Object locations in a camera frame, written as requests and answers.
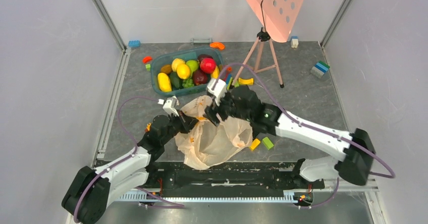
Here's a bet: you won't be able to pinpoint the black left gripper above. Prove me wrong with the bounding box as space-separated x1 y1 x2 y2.
161 109 199 145

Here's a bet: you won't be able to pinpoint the translucent banana print plastic bag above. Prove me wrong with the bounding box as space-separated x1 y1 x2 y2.
175 95 253 170

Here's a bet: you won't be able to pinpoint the dark red fake apple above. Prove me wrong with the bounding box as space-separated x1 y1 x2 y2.
192 69 208 86

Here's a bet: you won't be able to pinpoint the orange fake fruit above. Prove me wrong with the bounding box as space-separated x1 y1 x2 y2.
176 64 191 80

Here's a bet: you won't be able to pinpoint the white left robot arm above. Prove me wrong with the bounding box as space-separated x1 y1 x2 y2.
61 111 198 223

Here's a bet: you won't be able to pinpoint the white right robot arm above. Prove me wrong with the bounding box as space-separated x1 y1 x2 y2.
204 79 376 188

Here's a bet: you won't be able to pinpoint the small yellow fake mango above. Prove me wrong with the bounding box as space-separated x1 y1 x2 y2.
210 66 220 79

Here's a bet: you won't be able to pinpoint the large yellow fake mango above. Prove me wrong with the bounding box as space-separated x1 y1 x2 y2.
157 73 172 92

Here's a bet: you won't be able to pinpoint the dark green fake avocado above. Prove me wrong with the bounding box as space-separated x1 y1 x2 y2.
169 72 183 90

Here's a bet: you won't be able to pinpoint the green fake grapes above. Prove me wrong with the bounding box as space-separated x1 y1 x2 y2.
182 78 195 88

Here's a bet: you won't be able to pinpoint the brown fake kiwi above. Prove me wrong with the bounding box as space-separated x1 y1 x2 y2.
160 64 173 75

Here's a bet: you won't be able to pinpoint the green fake pear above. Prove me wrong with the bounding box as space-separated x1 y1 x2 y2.
186 60 199 74

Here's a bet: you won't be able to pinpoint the dark red fake fruit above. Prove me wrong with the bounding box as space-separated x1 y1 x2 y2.
197 54 213 62

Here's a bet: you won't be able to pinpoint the yellow fake lemon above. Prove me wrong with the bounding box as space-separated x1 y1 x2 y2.
171 58 185 72

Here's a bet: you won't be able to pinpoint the orange red toy brick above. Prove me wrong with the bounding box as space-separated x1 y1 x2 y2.
145 123 151 132

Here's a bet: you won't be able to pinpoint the yellow arch toy brick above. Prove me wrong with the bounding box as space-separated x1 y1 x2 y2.
238 78 254 85

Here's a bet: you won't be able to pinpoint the red blue green brick stack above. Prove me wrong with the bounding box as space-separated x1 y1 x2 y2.
225 74 233 90

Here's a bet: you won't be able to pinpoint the orange curved toy brick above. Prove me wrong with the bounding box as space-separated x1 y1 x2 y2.
209 42 226 50

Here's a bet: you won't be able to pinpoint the teal plastic basket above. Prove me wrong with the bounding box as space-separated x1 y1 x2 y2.
150 47 225 97

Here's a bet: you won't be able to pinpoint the red curved toy brick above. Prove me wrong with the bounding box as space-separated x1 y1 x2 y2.
142 56 152 64

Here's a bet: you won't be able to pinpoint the white toy brick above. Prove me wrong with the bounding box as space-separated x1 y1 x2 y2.
290 36 299 48

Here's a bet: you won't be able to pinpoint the stacked grey blue green bricks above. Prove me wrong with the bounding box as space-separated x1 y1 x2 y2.
310 61 330 79

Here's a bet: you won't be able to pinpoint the blue toy brick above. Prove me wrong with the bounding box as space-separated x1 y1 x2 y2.
128 40 141 48

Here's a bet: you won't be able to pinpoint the pink perforated board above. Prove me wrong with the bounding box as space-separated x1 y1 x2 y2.
246 0 304 43

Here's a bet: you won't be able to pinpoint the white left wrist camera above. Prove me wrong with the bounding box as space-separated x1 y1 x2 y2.
163 96 179 117

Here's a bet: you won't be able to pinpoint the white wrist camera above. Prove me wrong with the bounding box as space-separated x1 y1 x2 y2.
163 96 179 117
206 78 227 106

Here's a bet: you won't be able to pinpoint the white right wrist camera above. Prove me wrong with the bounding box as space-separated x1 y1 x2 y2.
206 78 227 106

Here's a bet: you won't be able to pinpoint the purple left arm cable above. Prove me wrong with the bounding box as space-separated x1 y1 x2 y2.
73 96 185 224

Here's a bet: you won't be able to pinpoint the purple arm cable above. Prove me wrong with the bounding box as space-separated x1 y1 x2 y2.
73 96 185 224
211 63 396 210

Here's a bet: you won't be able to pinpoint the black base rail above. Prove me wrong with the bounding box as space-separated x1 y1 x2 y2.
141 162 325 198

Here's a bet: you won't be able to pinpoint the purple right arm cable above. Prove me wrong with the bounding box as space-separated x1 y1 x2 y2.
211 63 396 210

